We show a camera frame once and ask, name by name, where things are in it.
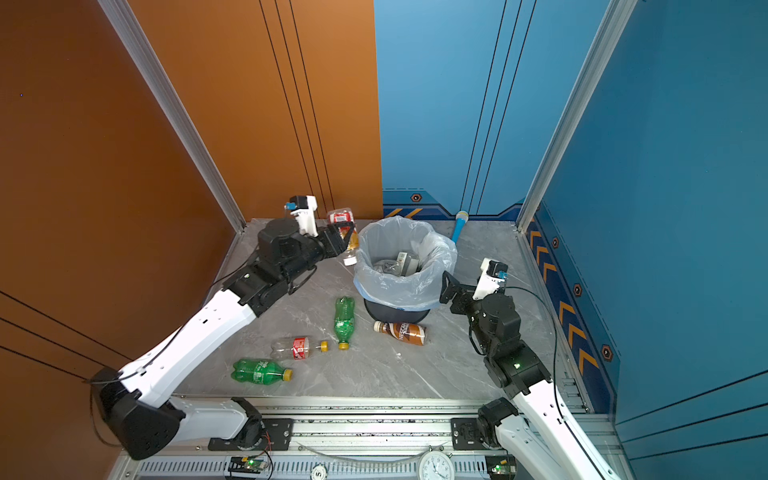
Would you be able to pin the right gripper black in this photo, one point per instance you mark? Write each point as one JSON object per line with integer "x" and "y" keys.
{"x": 456, "y": 288}

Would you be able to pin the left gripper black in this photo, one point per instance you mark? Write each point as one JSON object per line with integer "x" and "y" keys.
{"x": 330, "y": 241}

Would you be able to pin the brown coffee bottle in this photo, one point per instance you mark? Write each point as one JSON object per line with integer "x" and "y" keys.
{"x": 409, "y": 333}

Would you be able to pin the green bottle yellow cap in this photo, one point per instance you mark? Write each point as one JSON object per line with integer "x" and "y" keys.
{"x": 260, "y": 372}
{"x": 344, "y": 321}

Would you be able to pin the green label white cap bottle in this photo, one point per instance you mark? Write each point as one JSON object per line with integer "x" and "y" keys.
{"x": 406, "y": 264}

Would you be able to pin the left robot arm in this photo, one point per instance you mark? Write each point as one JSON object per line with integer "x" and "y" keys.
{"x": 136, "y": 401}

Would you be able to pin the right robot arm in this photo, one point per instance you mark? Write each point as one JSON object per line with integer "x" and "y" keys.
{"x": 531, "y": 421}

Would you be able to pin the black bin with plastic liner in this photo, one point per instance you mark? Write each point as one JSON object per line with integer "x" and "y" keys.
{"x": 391, "y": 298}

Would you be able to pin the blue toy microphone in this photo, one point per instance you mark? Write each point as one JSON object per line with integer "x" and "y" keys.
{"x": 461, "y": 219}

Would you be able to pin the clear cola bottle red label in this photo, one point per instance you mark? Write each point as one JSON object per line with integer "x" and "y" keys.
{"x": 297, "y": 348}

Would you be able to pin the green bottle lying yellow cap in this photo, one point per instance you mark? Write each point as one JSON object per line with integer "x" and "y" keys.
{"x": 260, "y": 372}

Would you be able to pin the green circuit board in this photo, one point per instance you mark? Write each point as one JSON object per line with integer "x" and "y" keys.
{"x": 247, "y": 466}

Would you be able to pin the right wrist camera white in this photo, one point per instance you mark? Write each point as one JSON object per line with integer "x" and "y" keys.
{"x": 492, "y": 279}

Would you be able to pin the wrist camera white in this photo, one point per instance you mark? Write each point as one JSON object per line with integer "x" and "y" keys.
{"x": 492, "y": 279}
{"x": 303, "y": 210}

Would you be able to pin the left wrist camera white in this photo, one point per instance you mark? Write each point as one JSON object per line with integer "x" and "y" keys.
{"x": 303, "y": 210}

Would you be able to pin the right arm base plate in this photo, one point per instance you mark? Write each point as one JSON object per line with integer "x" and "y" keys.
{"x": 467, "y": 434}

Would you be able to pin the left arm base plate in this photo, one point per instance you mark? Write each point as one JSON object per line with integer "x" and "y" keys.
{"x": 273, "y": 434}

